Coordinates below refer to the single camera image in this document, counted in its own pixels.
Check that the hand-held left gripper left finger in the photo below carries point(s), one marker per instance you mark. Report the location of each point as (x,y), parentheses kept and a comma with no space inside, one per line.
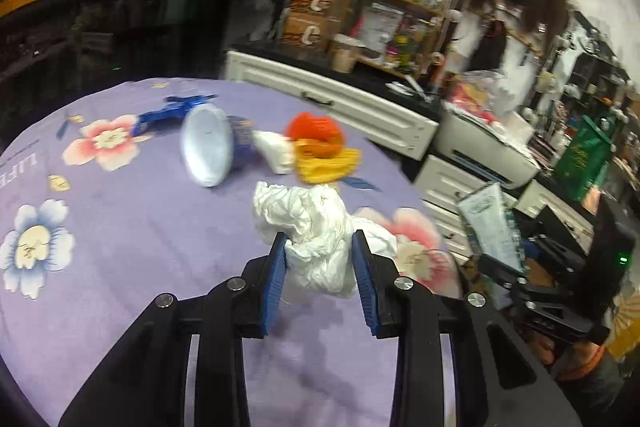
(272,287)

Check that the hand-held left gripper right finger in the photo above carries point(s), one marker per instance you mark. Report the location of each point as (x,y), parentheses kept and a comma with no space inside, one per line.
(365,287)

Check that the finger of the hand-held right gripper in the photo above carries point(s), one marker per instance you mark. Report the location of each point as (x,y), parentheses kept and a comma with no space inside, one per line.
(550,307)
(555,252)

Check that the white green tube packet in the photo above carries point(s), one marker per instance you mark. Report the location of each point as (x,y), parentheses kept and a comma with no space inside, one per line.
(487,222)

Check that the large white paper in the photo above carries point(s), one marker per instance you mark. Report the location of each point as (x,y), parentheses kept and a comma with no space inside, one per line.
(320,227)

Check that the white paper cup blue print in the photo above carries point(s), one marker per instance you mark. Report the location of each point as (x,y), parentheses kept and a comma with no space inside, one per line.
(207,147)

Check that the person's right forearm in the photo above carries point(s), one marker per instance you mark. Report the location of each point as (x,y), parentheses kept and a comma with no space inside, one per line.
(585,367)

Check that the white narrow desk drawer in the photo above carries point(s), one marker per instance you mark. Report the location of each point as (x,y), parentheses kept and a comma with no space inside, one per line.
(532,197)

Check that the green tote bag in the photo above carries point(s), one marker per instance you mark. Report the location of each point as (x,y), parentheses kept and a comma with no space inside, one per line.
(585,157)

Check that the white three-drawer cabinet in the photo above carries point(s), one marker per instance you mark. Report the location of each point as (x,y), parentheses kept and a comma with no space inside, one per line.
(440,187)

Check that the white printer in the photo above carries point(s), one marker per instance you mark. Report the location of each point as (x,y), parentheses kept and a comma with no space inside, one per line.
(480,142)

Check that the purple floral tablecloth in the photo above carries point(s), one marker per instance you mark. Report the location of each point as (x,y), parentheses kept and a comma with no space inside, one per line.
(125,257)

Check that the orange yellow wrapper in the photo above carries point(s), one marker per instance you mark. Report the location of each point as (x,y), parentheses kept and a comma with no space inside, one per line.
(317,142)

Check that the plastic bag with red packs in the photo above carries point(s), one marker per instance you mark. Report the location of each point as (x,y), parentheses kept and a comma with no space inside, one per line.
(475,94)

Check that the white wide desk drawer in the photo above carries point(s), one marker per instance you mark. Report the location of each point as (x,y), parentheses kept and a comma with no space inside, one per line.
(325,99)

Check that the blue crumpled wrapper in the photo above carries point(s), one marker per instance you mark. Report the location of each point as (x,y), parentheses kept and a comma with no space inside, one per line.
(160,117)

